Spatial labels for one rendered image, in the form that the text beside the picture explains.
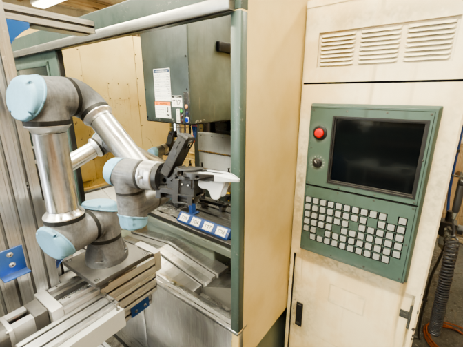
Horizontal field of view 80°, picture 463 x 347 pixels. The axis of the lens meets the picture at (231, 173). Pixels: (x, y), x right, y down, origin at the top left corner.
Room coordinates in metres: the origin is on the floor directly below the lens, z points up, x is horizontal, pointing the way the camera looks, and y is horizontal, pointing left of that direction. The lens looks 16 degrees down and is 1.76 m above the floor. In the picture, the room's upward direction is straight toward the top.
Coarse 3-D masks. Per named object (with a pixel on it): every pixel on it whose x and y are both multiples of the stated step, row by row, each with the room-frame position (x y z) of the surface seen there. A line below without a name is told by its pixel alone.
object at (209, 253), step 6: (150, 228) 1.93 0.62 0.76; (156, 228) 1.88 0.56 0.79; (162, 228) 1.84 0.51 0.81; (168, 234) 1.80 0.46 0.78; (174, 234) 1.76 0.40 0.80; (186, 240) 1.69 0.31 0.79; (192, 246) 1.65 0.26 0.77; (198, 246) 1.62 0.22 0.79; (204, 246) 1.59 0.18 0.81; (204, 252) 1.59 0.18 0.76; (210, 252) 1.55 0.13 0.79; (216, 252) 1.56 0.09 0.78; (210, 258) 1.55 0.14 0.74; (216, 258) 1.56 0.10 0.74; (222, 258) 1.60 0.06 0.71; (228, 258) 1.66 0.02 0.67
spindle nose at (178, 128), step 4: (172, 124) 2.02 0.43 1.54; (176, 124) 2.01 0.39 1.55; (180, 124) 2.01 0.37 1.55; (172, 128) 2.02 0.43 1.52; (176, 128) 2.01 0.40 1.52; (180, 128) 2.01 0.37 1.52; (184, 128) 2.02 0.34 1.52; (188, 128) 2.04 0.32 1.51; (176, 132) 2.01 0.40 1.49; (180, 132) 2.01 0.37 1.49; (184, 132) 2.02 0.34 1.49; (188, 132) 2.04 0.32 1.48; (176, 136) 2.01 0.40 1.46
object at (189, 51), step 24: (192, 24) 1.76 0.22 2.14; (216, 24) 1.93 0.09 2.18; (144, 48) 1.97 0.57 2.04; (168, 48) 1.83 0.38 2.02; (192, 48) 1.76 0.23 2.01; (216, 48) 1.92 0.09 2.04; (144, 72) 1.99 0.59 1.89; (192, 72) 1.75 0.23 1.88; (216, 72) 1.93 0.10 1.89; (192, 96) 1.75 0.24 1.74; (216, 96) 1.92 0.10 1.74; (168, 120) 1.86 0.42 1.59; (192, 120) 1.74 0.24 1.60; (216, 120) 1.93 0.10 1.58
